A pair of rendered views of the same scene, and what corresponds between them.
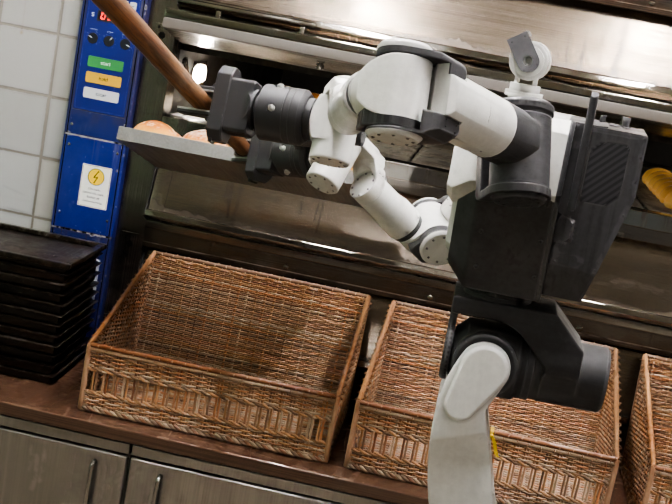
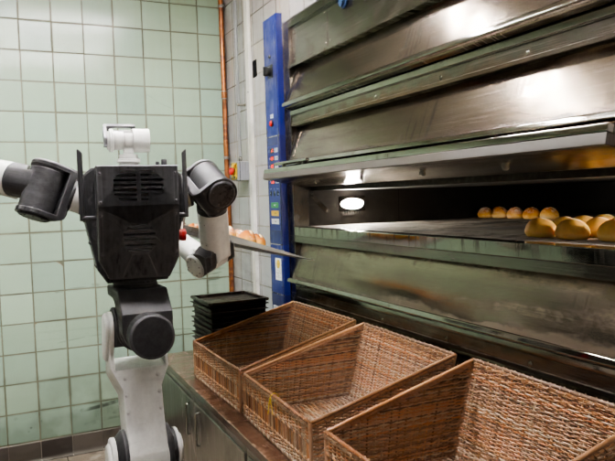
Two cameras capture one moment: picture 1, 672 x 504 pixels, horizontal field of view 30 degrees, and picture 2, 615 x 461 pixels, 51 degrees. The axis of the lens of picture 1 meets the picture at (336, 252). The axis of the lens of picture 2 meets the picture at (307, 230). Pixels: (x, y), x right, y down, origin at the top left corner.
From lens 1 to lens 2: 2.61 m
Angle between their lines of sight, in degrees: 59
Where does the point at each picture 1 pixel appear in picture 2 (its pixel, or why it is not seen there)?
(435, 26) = (359, 141)
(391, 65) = not seen: outside the picture
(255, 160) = not seen: hidden behind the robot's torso
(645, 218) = (463, 243)
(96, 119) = (275, 234)
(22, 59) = (264, 210)
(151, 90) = (291, 214)
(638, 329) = (473, 337)
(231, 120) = not seen: hidden behind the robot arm
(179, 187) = (302, 264)
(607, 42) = (426, 117)
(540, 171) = (24, 198)
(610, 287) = (452, 303)
